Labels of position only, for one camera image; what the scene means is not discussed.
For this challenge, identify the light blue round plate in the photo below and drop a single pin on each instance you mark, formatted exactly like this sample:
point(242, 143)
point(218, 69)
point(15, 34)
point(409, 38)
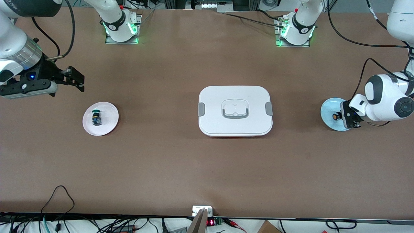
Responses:
point(328, 110)

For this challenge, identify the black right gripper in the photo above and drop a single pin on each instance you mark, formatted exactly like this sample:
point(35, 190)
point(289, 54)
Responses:
point(46, 72)

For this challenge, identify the red digit display module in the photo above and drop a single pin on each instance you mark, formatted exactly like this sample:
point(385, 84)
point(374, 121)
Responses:
point(210, 222)

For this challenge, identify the metal frame behind table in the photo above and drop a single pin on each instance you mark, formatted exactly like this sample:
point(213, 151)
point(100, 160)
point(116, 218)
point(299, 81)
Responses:
point(210, 5)

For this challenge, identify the green push button switch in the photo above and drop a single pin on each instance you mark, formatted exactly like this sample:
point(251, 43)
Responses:
point(96, 120)

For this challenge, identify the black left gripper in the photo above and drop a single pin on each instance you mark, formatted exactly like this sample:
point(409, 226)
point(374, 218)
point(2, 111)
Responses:
point(346, 115)

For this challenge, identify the brown cardboard piece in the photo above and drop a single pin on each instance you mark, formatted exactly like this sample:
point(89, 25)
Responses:
point(268, 228)

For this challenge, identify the white round plate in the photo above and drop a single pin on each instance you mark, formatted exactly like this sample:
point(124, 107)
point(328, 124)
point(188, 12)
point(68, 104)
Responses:
point(108, 123)

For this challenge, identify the white mount bracket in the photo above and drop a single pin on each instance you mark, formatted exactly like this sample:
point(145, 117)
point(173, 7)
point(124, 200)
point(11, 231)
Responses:
point(195, 209)

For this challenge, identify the black power adapter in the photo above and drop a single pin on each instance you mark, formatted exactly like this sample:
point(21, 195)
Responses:
point(124, 229)

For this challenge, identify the orange push button switch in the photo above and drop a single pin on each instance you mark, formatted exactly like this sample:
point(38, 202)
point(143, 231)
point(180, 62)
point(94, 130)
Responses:
point(334, 116)

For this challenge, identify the grey camera mount bar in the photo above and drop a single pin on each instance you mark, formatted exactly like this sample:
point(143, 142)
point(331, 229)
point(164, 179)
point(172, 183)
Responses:
point(199, 223)

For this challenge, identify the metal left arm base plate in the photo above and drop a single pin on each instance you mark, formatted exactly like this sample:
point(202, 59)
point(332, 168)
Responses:
point(281, 43)

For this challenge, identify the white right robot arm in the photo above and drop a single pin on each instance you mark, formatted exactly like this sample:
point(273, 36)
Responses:
point(13, 42)

